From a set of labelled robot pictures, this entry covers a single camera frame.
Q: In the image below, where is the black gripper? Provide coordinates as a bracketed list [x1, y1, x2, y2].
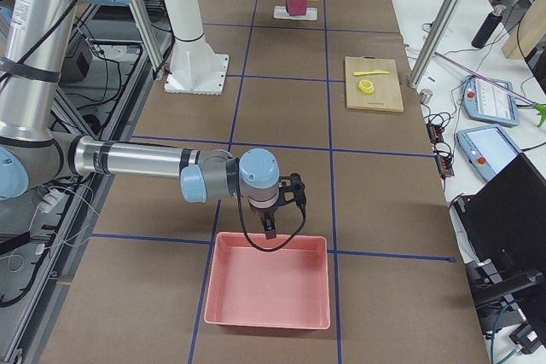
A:
[248, 198, 278, 240]

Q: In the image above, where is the pink fleece cloth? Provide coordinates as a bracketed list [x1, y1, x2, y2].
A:
[285, 0, 309, 18]

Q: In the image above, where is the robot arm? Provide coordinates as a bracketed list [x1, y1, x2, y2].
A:
[1, 0, 281, 239]

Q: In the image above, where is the white rectangular tray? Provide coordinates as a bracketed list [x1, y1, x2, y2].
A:
[273, 6, 318, 21]

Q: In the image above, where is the pink plastic bin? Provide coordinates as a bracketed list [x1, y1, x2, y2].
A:
[204, 232, 330, 330]

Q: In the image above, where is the yellow plastic knife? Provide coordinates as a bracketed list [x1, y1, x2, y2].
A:
[352, 69, 391, 77]

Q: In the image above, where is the yellow lemon slice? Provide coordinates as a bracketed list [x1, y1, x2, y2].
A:
[357, 79, 375, 95]

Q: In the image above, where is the wooden cutting board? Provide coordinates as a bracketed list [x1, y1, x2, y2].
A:
[345, 56, 404, 113]

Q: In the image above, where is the small metal cylinder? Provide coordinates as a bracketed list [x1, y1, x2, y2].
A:
[419, 89, 433, 105]

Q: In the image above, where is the black bottle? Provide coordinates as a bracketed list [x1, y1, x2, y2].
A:
[471, 4, 506, 49]

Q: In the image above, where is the near teach pendant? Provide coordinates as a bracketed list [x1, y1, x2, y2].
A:
[456, 124, 522, 182]

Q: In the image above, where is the black monitor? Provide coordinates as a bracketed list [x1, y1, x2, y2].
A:
[455, 153, 545, 343]

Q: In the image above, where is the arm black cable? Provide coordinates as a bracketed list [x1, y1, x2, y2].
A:
[236, 159, 308, 252]

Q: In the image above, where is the white pedestal column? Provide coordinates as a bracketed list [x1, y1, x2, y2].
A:
[165, 0, 229, 95]

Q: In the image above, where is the aluminium frame post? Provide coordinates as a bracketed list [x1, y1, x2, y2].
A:
[408, 0, 461, 89]

